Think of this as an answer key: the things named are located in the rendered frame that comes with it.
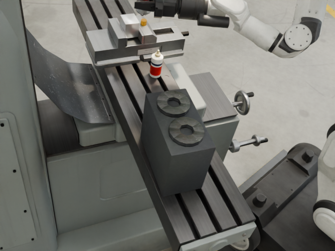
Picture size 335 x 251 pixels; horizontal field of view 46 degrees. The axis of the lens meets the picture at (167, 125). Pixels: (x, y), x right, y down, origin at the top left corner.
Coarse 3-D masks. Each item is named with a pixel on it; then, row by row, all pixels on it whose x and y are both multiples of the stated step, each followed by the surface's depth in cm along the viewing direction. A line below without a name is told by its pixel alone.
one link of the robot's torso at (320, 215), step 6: (318, 210) 143; (324, 210) 141; (330, 210) 140; (318, 216) 143; (324, 216) 141; (330, 216) 140; (318, 222) 144; (324, 222) 142; (330, 222) 140; (324, 228) 143; (330, 228) 141; (330, 234) 143
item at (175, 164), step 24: (168, 96) 105; (144, 120) 112; (168, 120) 101; (192, 120) 101; (144, 144) 117; (168, 144) 96; (192, 144) 96; (168, 168) 98; (192, 168) 101; (168, 192) 106
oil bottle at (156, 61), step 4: (156, 52) 134; (152, 56) 135; (156, 56) 134; (160, 56) 134; (152, 60) 135; (156, 60) 134; (160, 60) 134; (152, 64) 136; (156, 64) 135; (160, 64) 136; (152, 68) 137; (156, 68) 136; (160, 68) 137; (152, 72) 138; (156, 72) 138; (160, 72) 139; (152, 76) 139; (156, 76) 139
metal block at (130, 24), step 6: (120, 18) 139; (126, 18) 138; (132, 18) 138; (126, 24) 135; (132, 24) 136; (138, 24) 137; (126, 30) 137; (132, 30) 138; (138, 30) 139; (132, 36) 140; (138, 36) 141
